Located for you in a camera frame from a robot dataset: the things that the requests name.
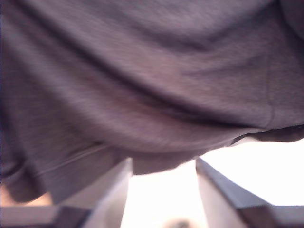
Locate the white table cloth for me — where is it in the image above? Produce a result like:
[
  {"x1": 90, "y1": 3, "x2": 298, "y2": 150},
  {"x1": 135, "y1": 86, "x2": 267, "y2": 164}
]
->
[{"x1": 120, "y1": 139, "x2": 304, "y2": 228}]

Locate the dark draped sweater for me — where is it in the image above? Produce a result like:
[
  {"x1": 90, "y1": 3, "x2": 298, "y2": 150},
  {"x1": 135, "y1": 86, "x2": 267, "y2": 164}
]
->
[{"x1": 0, "y1": 0, "x2": 304, "y2": 205}]

